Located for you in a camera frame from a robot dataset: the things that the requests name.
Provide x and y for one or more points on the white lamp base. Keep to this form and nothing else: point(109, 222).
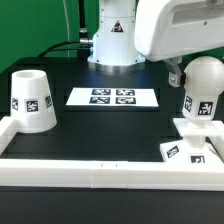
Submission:
point(200, 144)

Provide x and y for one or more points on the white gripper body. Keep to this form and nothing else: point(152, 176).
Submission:
point(171, 28)

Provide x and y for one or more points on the white frame wall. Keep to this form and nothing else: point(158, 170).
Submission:
point(103, 174)

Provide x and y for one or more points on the white marker sheet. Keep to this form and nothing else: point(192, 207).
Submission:
point(112, 97)

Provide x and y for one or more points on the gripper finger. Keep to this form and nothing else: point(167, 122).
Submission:
point(176, 76)

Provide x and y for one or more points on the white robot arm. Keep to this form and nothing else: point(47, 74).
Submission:
point(133, 31)

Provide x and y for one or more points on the white lamp bulb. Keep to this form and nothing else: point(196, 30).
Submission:
point(204, 83)

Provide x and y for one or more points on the white lamp hood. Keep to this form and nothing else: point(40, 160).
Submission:
point(31, 102)

